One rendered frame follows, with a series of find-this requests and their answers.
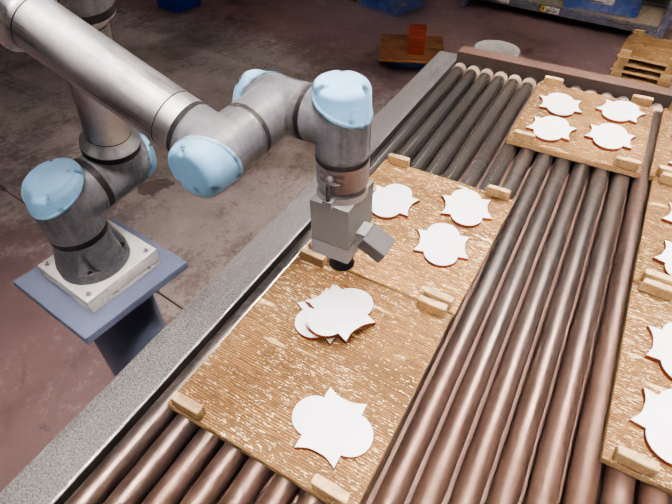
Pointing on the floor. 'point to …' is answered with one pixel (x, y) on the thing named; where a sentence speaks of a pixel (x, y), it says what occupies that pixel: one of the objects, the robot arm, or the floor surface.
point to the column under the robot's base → (141, 328)
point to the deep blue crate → (392, 6)
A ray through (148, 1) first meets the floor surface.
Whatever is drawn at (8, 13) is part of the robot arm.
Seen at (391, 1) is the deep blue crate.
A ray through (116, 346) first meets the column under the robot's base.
